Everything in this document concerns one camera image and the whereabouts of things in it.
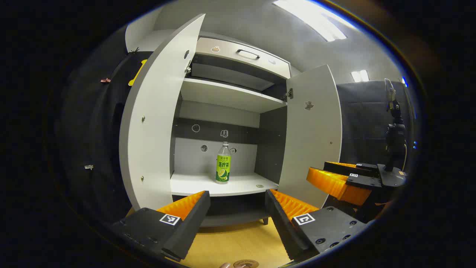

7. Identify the black drawer handle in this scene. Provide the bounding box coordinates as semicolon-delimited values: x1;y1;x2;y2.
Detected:
236;49;261;60

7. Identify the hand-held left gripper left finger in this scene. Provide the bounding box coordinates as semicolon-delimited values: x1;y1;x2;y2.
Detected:
112;191;211;261

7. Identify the green label drink bottle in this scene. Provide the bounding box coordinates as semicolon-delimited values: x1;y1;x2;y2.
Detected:
216;141;231;184

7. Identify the long ceiling light panel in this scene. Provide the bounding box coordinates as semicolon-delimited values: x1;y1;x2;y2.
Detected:
273;0;348;42

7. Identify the grey white wooden cabinet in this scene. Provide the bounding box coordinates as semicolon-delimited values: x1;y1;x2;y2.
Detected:
169;35;292;227

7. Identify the white cabinet drawer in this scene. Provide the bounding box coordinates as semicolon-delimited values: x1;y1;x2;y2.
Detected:
195;37;291;79

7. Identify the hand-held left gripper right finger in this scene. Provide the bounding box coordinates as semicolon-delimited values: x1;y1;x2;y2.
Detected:
265;189;369;261

